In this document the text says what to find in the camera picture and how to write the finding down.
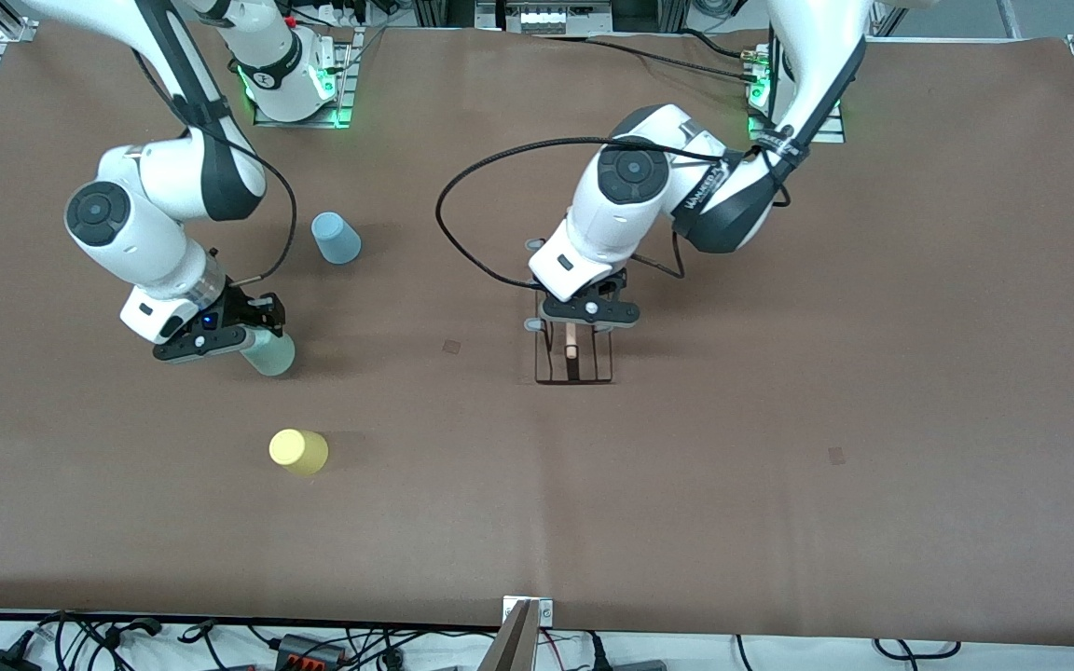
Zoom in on pale green plastic cup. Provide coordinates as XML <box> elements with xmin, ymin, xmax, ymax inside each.
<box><xmin>241</xmin><ymin>329</ymin><xmax>296</xmax><ymax>377</ymax></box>

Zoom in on black wire cup holder rack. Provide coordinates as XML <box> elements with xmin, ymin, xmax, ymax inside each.
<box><xmin>525</xmin><ymin>238</ymin><xmax>616</xmax><ymax>386</ymax></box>

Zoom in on yellow plastic cup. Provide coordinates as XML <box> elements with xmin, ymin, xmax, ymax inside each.
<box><xmin>268</xmin><ymin>428</ymin><xmax>330</xmax><ymax>477</ymax></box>

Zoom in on light blue plastic cup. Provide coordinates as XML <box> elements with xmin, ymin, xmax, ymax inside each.
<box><xmin>310</xmin><ymin>212</ymin><xmax>363</xmax><ymax>266</ymax></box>

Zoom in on white power strip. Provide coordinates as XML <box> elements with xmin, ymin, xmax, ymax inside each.
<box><xmin>503</xmin><ymin>0</ymin><xmax>614</xmax><ymax>36</ymax></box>

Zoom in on brown table cover sheet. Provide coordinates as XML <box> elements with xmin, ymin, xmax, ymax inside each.
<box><xmin>0</xmin><ymin>23</ymin><xmax>1074</xmax><ymax>650</ymax></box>

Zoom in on black orange connector box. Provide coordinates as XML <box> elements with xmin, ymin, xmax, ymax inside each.
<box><xmin>273</xmin><ymin>633</ymin><xmax>350</xmax><ymax>669</ymax></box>

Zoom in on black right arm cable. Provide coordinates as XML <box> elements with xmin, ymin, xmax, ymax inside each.
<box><xmin>130</xmin><ymin>47</ymin><xmax>299</xmax><ymax>285</ymax></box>

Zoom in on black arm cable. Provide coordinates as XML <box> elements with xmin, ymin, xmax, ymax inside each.
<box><xmin>130</xmin><ymin>47</ymin><xmax>299</xmax><ymax>285</ymax></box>
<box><xmin>435</xmin><ymin>136</ymin><xmax>792</xmax><ymax>290</ymax></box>

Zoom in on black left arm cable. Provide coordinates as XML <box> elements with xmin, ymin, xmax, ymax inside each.
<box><xmin>435</xmin><ymin>136</ymin><xmax>792</xmax><ymax>290</ymax></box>

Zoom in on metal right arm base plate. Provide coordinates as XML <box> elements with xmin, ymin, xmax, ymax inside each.
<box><xmin>252</xmin><ymin>26</ymin><xmax>358</xmax><ymax>130</ymax></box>

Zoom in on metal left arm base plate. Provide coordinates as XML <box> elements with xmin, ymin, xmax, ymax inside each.
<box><xmin>746</xmin><ymin>42</ymin><xmax>847</xmax><ymax>145</ymax></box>

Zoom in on small metal clamp bracket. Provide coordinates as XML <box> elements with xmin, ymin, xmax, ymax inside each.
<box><xmin>503</xmin><ymin>596</ymin><xmax>556</xmax><ymax>627</ymax></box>

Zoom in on grey camera stand post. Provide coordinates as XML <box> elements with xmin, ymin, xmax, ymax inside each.
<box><xmin>477</xmin><ymin>600</ymin><xmax>544</xmax><ymax>671</ymax></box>

